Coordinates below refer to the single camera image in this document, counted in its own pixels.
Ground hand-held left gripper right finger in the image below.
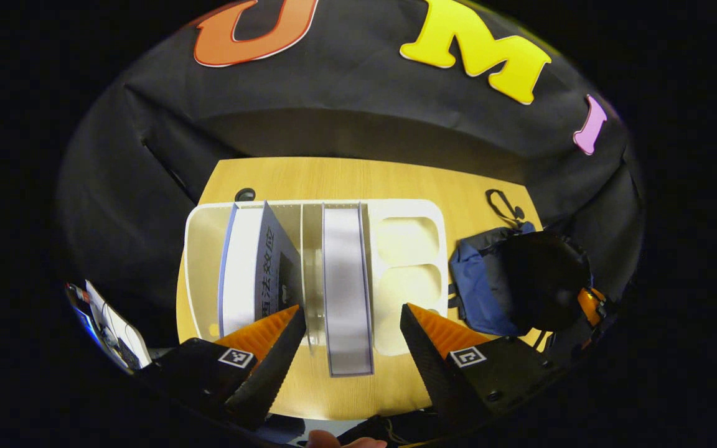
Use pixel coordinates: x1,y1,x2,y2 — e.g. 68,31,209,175
400,303,560,431

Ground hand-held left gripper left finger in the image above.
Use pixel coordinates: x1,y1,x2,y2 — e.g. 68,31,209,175
138,304,307,431

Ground blue schoolbag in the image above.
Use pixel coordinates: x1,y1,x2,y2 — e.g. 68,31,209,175
448,189,594,349

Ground book with dark figure cover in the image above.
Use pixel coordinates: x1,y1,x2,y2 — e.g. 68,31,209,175
217,200,303,340

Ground book with plain pale cover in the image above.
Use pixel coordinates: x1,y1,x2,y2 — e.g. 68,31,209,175
321,202,375,378

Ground white plastic bookshelf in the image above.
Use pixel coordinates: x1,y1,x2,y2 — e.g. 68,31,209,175
183,199,449,358

